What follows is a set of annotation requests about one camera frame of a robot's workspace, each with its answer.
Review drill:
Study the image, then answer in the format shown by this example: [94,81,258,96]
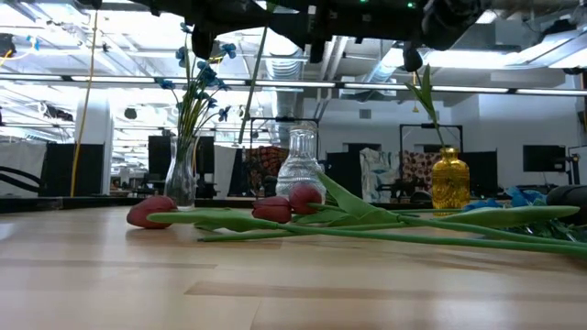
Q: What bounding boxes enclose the white teal cloth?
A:
[360,147,396,204]

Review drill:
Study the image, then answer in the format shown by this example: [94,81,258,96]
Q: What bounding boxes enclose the slim clear glass vase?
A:
[163,136,198,211]

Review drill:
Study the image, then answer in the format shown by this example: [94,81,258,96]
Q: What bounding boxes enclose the black aluminium table frame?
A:
[0,195,482,215]

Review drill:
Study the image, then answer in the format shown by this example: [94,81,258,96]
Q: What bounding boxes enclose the black wall monitor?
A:
[522,145,568,173]

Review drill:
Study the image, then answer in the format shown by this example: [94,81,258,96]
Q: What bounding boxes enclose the large silver ventilation duct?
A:
[255,36,308,146]

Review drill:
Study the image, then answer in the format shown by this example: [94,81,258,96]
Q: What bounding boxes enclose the blue artificial flower bunch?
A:
[154,21,239,207]
[462,185,587,242]

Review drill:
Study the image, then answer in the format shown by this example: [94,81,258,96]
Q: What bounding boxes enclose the slanted silver ventilation duct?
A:
[366,36,432,88]

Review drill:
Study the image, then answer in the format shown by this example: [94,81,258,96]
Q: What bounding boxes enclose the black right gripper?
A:
[329,0,488,52]

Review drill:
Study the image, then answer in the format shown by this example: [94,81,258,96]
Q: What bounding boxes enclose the long linear ceiling light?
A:
[0,72,587,97]

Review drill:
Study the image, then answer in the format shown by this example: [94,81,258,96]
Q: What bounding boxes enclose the patterned clear glass vase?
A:
[274,127,327,205]

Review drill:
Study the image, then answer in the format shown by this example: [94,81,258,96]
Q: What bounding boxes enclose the black rig frame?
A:
[249,116,321,161]
[398,122,464,155]

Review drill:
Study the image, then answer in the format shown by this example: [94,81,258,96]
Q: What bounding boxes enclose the rectangular ceiling light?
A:
[380,48,517,71]

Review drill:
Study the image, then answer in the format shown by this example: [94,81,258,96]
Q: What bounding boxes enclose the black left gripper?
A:
[150,0,331,65]

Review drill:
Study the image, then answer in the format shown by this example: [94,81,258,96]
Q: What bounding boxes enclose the yellow glass vase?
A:
[430,146,471,216]

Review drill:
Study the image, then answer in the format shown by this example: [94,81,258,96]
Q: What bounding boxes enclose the red artificial tulip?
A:
[126,195,587,258]
[251,196,587,251]
[288,171,580,230]

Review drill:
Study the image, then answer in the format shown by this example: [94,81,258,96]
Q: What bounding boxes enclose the red dotted cloth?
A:
[402,152,442,187]

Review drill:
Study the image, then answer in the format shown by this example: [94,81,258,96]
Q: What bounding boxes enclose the white partition panel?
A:
[0,141,47,198]

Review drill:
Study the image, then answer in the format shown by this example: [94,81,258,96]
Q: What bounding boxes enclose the orange checkered cloth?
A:
[245,146,290,179]

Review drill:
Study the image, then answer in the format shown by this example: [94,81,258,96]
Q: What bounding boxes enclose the black curved cable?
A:
[0,165,43,186]
[0,174,41,194]

